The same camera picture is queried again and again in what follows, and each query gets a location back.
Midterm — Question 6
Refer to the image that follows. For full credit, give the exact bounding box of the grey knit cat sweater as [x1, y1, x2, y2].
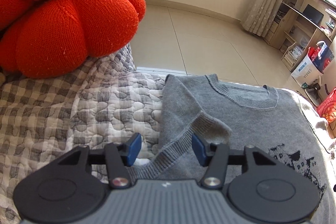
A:
[130, 75, 335, 223]

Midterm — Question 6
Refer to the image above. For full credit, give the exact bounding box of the grey white quilted blanket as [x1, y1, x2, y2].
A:
[0, 44, 336, 224]

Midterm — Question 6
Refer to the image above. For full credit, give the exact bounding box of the red plastic basket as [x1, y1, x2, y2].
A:
[317, 88, 336, 123]

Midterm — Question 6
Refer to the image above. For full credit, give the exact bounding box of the white paper shopping bag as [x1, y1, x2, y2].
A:
[291, 55, 323, 89]

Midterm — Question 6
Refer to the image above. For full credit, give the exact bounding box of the red knitted knot cushion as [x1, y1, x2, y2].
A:
[1, 0, 146, 79]

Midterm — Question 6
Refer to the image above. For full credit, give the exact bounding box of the wooden desk shelf unit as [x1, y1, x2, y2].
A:
[264, 0, 335, 72]

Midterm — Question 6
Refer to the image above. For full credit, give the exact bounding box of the black monitor on desk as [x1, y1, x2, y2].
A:
[302, 4, 324, 26]

